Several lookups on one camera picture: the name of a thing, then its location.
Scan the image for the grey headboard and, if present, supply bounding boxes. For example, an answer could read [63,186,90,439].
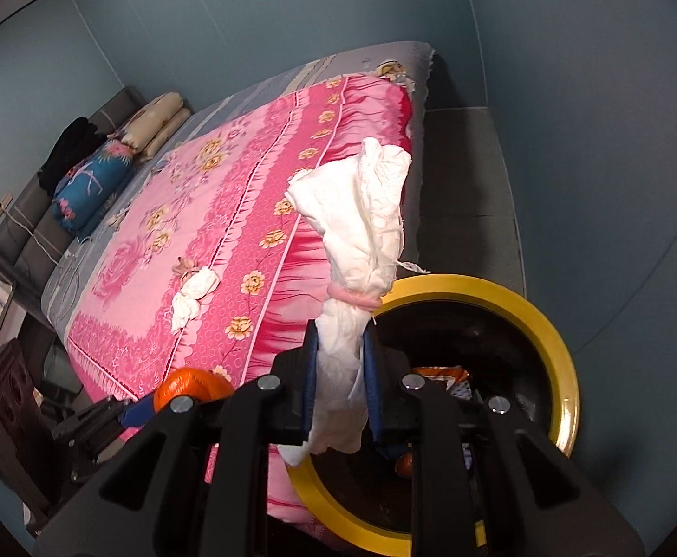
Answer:
[0,86,145,279]

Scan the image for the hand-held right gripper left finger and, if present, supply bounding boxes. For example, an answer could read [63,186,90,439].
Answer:
[33,322,322,557]

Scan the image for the black clothing pile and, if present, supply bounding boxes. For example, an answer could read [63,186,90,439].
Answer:
[38,117,107,192]

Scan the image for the white cable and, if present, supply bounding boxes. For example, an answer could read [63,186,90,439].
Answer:
[5,212,61,262]

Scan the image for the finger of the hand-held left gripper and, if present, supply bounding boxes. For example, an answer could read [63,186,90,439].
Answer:
[51,395,159,479]

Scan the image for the yellow rimmed black trash bin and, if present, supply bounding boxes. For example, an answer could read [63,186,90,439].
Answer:
[286,274,580,557]

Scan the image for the beige stacked pillows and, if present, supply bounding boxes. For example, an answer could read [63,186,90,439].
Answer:
[109,91,191,162]

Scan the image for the blue floral bolster pillow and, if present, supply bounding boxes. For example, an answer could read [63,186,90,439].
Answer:
[52,139,136,237]

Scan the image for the pink floral blanket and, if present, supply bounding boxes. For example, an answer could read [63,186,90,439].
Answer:
[65,75,415,540]

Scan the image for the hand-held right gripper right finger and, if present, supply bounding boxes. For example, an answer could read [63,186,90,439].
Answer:
[362,325,644,557]

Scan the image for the white cloth garment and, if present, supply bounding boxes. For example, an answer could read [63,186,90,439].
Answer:
[277,136,432,468]

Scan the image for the white tissue bundle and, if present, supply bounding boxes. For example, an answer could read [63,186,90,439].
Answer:
[170,267,221,334]

